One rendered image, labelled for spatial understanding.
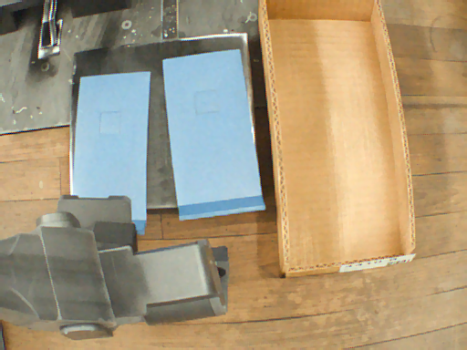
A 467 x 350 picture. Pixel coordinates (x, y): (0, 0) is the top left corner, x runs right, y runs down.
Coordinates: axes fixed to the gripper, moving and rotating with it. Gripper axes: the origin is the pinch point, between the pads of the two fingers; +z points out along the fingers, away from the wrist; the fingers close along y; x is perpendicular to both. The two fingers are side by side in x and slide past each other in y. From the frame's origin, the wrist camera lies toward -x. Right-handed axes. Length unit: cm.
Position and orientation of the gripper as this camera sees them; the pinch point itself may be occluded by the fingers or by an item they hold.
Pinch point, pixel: (104, 227)
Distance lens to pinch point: 97.1
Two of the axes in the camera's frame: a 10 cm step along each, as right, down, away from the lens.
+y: 0.0, -9.7, -2.6
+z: -0.2, -2.6, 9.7
